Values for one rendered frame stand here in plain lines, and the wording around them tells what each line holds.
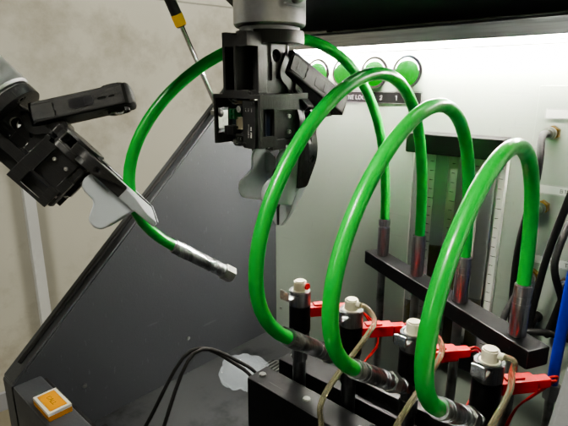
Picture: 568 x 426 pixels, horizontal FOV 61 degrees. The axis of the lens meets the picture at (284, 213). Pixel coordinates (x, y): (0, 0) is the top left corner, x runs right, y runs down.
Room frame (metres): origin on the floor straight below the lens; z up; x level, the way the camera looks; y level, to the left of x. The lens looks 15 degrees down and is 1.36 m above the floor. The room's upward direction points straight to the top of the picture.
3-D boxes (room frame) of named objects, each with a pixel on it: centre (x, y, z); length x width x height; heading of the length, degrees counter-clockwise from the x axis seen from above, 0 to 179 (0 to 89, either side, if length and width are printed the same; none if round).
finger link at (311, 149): (0.53, -0.01, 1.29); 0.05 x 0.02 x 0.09; 47
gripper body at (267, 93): (0.53, 0.02, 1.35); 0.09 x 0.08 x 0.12; 137
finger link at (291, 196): (0.52, 0.01, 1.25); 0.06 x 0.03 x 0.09; 137
